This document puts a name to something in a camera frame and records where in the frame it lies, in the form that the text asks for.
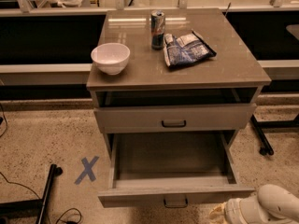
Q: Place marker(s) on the grey top drawer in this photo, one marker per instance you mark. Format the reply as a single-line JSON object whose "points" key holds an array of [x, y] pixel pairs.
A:
{"points": [[173, 118]]}

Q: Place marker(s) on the black stand leg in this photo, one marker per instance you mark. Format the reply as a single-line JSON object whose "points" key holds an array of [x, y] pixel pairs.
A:
{"points": [[259, 126], [32, 208]]}

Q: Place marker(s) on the blue tape cross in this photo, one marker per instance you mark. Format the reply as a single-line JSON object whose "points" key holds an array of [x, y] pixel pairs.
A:
{"points": [[87, 170]]}

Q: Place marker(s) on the black stand leg right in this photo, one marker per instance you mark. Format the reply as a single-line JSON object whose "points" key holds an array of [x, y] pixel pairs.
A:
{"points": [[259, 126]]}

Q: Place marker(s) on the blue silver drink can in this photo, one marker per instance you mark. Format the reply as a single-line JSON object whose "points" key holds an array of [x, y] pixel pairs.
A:
{"points": [[157, 19]]}

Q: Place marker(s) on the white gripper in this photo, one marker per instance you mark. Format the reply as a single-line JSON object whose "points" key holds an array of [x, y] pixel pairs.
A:
{"points": [[233, 209]]}

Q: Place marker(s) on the white bowl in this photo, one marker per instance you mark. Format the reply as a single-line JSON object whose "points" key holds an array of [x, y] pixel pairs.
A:
{"points": [[111, 58]]}

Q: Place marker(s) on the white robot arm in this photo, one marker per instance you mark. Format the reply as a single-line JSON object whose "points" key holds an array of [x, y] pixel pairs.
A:
{"points": [[271, 204]]}

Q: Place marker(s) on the blue chip bag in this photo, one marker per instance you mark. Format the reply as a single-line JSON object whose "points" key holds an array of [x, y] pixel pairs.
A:
{"points": [[186, 49]]}

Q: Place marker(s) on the black stand leg left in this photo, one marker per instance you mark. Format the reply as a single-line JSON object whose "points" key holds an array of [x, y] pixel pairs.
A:
{"points": [[32, 208]]}

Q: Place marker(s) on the grey drawer cabinet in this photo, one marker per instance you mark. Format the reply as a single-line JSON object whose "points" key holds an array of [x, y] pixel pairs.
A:
{"points": [[233, 76]]}

